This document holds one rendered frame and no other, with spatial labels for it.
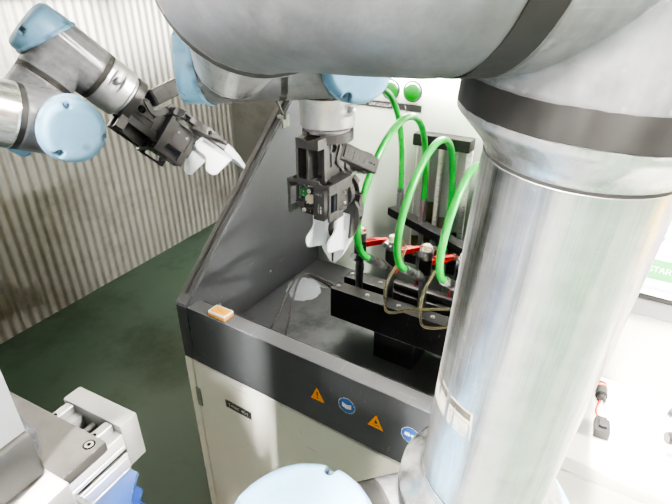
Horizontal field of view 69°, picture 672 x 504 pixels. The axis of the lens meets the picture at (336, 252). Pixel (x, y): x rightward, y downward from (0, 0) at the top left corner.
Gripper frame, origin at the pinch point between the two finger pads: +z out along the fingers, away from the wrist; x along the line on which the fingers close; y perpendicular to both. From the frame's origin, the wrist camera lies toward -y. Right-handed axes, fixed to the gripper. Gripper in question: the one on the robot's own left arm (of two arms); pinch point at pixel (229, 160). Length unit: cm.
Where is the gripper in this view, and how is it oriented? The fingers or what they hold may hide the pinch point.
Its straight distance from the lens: 92.1
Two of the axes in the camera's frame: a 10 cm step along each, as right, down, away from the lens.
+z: 6.0, 4.5, 6.7
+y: -4.0, 8.8, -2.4
